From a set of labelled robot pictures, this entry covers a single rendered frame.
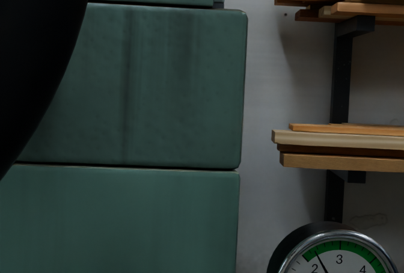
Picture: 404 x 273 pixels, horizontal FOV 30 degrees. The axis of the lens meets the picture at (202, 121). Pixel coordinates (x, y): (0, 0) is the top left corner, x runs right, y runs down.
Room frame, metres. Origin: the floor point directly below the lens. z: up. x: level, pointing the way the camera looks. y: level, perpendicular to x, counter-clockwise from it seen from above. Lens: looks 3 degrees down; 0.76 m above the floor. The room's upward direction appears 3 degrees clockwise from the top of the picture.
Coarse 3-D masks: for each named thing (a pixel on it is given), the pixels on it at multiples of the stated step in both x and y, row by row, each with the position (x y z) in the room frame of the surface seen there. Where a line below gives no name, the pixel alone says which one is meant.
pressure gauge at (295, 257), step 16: (320, 224) 0.38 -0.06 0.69; (336, 224) 0.38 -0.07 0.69; (288, 240) 0.37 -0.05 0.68; (304, 240) 0.36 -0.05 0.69; (320, 240) 0.36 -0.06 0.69; (336, 240) 0.36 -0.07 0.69; (352, 240) 0.36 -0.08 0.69; (368, 240) 0.36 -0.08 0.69; (272, 256) 0.38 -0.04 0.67; (288, 256) 0.36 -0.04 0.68; (304, 256) 0.36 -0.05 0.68; (320, 256) 0.36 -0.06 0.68; (336, 256) 0.36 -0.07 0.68; (352, 256) 0.36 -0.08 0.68; (368, 256) 0.36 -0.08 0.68; (384, 256) 0.36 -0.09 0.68; (272, 272) 0.37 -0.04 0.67; (288, 272) 0.36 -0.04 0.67; (304, 272) 0.36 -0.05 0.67; (320, 272) 0.36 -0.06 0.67; (336, 272) 0.36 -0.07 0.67; (352, 272) 0.36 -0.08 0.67; (368, 272) 0.36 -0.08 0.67; (384, 272) 0.36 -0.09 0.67
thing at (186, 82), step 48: (96, 48) 0.41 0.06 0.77; (144, 48) 0.41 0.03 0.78; (192, 48) 0.41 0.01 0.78; (240, 48) 0.42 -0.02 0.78; (96, 96) 0.41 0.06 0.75; (144, 96) 0.41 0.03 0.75; (192, 96) 0.41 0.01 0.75; (240, 96) 0.42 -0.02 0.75; (48, 144) 0.41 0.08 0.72; (96, 144) 0.41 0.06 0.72; (144, 144) 0.41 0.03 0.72; (192, 144) 0.41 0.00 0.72; (240, 144) 0.42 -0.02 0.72
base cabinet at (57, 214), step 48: (0, 192) 0.40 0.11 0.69; (48, 192) 0.41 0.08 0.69; (96, 192) 0.41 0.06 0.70; (144, 192) 0.41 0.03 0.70; (192, 192) 0.41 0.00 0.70; (0, 240) 0.41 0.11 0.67; (48, 240) 0.41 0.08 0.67; (96, 240) 0.41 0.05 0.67; (144, 240) 0.41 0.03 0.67; (192, 240) 0.41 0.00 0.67
